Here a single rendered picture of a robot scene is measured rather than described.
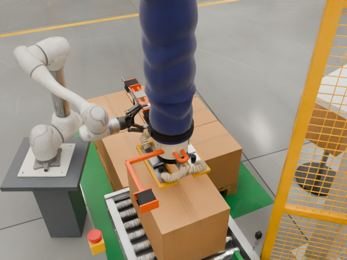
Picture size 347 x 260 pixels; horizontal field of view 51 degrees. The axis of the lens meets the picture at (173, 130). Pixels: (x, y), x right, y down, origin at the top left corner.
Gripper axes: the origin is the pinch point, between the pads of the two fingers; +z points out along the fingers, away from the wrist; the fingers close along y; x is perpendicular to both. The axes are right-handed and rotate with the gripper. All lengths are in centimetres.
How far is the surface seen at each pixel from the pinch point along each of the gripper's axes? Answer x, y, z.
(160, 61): 35, -53, -8
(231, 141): -27, 72, 77
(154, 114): 28.7, -23.2, -9.4
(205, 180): 32.6, 31.9, 18.4
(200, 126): -56, 72, 64
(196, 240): 55, 50, 1
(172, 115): 36.1, -25.7, -3.5
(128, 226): 14, 73, -26
